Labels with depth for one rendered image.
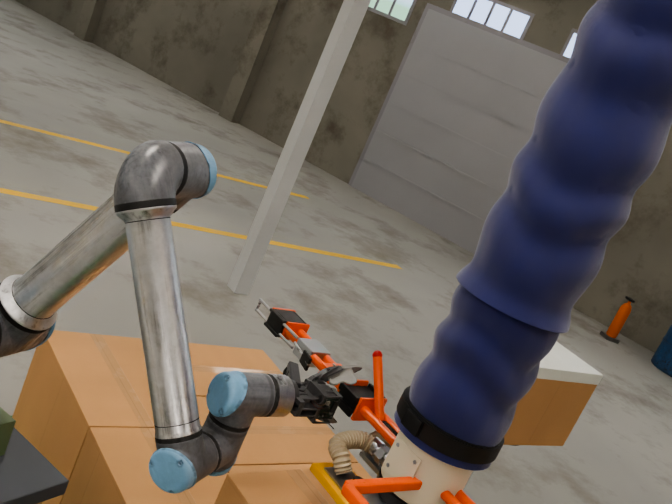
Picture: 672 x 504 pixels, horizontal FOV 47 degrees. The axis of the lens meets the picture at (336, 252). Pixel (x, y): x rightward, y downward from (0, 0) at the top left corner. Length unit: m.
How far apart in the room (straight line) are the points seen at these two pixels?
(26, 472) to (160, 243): 0.74
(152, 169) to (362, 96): 10.42
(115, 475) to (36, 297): 0.77
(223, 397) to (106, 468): 0.94
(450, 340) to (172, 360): 0.53
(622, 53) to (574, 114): 0.12
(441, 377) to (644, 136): 0.57
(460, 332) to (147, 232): 0.62
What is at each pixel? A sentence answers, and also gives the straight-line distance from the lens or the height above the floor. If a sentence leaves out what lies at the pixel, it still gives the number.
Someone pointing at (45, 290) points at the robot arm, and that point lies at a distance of 1.81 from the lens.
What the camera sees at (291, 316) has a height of 1.22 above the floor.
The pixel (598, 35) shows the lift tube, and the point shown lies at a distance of 1.45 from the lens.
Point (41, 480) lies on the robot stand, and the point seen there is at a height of 0.75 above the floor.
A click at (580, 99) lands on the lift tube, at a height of 2.00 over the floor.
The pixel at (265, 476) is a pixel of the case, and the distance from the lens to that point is 1.89.
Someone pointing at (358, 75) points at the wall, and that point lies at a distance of 11.93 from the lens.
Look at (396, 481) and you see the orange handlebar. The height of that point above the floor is 1.21.
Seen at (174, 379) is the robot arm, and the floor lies 1.24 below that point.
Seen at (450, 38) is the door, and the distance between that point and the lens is 11.32.
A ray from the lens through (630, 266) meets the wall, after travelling 10.35.
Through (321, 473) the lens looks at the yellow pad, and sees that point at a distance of 1.72.
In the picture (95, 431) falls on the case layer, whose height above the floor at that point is 0.54.
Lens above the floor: 1.93
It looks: 14 degrees down
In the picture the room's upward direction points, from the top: 24 degrees clockwise
